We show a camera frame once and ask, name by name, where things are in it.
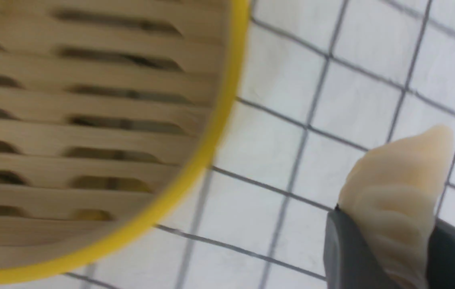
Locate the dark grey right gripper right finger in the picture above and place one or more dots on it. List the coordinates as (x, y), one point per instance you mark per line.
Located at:
(441, 257)

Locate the cream white dumpling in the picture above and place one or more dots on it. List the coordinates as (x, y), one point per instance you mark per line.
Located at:
(391, 193)

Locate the white black-grid tablecloth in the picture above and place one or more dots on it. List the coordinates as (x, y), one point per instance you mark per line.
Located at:
(325, 81)

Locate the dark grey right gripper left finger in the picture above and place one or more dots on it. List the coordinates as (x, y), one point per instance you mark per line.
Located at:
(348, 260)

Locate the bamboo steamer tray yellow rim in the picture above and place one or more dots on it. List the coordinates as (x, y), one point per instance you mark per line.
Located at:
(109, 111)

